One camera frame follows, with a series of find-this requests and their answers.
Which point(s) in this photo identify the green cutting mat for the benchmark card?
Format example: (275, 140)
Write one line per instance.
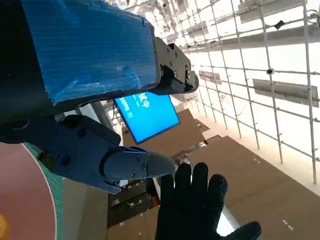
(57, 200)

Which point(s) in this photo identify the blue monitor screen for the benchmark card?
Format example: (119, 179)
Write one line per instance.
(150, 117)

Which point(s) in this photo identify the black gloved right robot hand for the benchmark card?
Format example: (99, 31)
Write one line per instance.
(190, 207)

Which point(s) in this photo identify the long orange striped toy bread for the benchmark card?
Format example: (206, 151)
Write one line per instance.
(3, 226)

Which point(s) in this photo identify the metal grid frame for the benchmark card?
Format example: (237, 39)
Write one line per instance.
(250, 75)

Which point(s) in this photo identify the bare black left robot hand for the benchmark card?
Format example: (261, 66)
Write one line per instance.
(90, 50)

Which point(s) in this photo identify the pink bowl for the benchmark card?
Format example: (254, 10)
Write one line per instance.
(25, 195)

